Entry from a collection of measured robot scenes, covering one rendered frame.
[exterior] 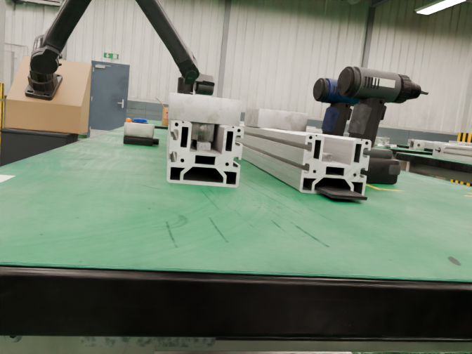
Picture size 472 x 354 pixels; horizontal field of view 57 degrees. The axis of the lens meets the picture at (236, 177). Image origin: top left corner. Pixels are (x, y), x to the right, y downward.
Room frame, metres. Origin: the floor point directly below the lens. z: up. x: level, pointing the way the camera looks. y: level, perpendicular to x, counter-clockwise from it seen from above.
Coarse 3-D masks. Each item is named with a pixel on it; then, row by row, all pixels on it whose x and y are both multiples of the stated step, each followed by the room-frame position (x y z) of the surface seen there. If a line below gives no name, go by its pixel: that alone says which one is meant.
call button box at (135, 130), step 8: (128, 128) 1.20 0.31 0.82; (136, 128) 1.20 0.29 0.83; (144, 128) 1.21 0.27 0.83; (152, 128) 1.21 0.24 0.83; (128, 136) 1.20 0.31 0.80; (136, 136) 1.20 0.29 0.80; (144, 136) 1.21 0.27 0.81; (152, 136) 1.21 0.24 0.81; (136, 144) 1.20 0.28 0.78; (144, 144) 1.21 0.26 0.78; (152, 144) 1.25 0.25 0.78
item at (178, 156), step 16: (176, 128) 0.59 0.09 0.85; (224, 128) 0.60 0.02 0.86; (240, 128) 0.60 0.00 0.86; (176, 144) 0.59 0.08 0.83; (192, 144) 0.73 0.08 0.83; (208, 144) 0.64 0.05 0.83; (224, 144) 0.60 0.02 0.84; (240, 144) 0.60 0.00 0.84; (176, 160) 0.59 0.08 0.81; (192, 160) 0.59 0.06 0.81; (208, 160) 0.66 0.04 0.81; (224, 160) 0.60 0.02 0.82; (176, 176) 0.62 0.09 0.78; (192, 176) 0.64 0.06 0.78; (208, 176) 0.65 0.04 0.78; (224, 176) 0.60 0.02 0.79
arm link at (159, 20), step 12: (144, 0) 1.28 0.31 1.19; (156, 0) 1.30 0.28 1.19; (144, 12) 1.31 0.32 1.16; (156, 12) 1.32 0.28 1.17; (156, 24) 1.34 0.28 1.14; (168, 24) 1.35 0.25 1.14; (168, 36) 1.38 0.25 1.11; (180, 36) 1.42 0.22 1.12; (168, 48) 1.41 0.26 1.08; (180, 48) 1.42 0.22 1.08; (180, 60) 1.45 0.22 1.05; (192, 60) 1.46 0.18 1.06
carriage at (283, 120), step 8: (248, 112) 1.05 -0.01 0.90; (256, 112) 0.95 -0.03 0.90; (264, 112) 0.94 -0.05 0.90; (272, 112) 0.94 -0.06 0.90; (280, 112) 0.94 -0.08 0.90; (288, 112) 0.94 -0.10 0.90; (296, 112) 0.95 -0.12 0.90; (248, 120) 1.04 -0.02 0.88; (256, 120) 0.94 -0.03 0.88; (264, 120) 0.94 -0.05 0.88; (272, 120) 0.94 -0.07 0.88; (280, 120) 0.94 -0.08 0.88; (288, 120) 0.95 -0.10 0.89; (296, 120) 0.95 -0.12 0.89; (304, 120) 0.95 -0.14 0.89; (272, 128) 0.94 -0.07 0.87; (280, 128) 0.94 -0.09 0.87; (288, 128) 0.95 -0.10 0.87; (296, 128) 0.95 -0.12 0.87; (304, 128) 0.95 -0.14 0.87
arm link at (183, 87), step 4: (180, 80) 1.54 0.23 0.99; (180, 84) 1.54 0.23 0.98; (184, 84) 1.53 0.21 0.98; (188, 84) 1.54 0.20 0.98; (196, 84) 1.56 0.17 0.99; (180, 88) 1.54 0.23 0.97; (184, 88) 1.53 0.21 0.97; (188, 88) 1.54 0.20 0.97; (192, 88) 1.55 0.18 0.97; (196, 88) 1.56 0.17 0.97; (184, 92) 1.54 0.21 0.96; (188, 92) 1.55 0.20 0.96; (192, 92) 1.56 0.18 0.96
